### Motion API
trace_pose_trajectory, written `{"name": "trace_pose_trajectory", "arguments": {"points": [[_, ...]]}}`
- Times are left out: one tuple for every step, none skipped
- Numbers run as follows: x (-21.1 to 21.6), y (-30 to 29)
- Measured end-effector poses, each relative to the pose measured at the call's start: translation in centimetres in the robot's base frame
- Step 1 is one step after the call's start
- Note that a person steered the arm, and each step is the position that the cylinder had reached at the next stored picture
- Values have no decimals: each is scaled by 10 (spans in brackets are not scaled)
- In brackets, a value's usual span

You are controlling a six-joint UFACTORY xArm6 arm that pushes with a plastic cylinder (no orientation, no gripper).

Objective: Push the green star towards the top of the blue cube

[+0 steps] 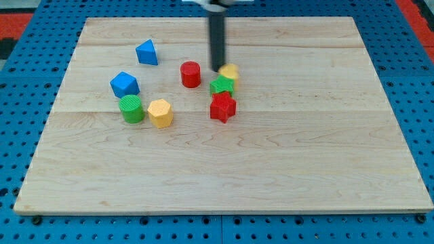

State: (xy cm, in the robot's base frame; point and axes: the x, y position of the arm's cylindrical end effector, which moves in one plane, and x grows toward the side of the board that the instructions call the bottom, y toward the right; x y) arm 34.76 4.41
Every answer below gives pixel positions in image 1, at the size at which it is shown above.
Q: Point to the wooden board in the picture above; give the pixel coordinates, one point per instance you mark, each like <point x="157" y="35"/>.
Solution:
<point x="313" y="133"/>

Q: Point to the red star block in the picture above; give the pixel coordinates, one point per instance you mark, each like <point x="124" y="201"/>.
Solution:
<point x="223" y="106"/>

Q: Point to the blue triangular prism block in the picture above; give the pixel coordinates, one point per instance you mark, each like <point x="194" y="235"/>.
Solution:
<point x="146" y="53"/>

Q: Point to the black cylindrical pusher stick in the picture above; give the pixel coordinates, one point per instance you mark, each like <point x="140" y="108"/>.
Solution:
<point x="216" y="31"/>

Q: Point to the green cylinder block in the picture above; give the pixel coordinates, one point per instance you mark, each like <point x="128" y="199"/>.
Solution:
<point x="131" y="108"/>

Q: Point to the blue cube block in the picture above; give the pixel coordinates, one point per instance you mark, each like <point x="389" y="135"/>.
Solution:
<point x="124" y="84"/>

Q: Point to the green star block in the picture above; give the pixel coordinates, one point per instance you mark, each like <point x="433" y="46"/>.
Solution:
<point x="222" y="84"/>

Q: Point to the yellow hexagon block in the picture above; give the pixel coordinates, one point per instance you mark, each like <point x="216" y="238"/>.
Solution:
<point x="160" y="113"/>

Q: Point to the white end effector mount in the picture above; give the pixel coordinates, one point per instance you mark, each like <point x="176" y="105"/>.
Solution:
<point x="220" y="2"/>

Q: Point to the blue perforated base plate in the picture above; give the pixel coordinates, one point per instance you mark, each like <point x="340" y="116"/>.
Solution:
<point x="33" y="73"/>

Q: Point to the red cylinder block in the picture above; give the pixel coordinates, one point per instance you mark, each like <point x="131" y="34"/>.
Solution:
<point x="190" y="73"/>

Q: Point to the yellow heart block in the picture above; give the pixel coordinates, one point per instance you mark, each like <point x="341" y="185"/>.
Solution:
<point x="230" y="71"/>

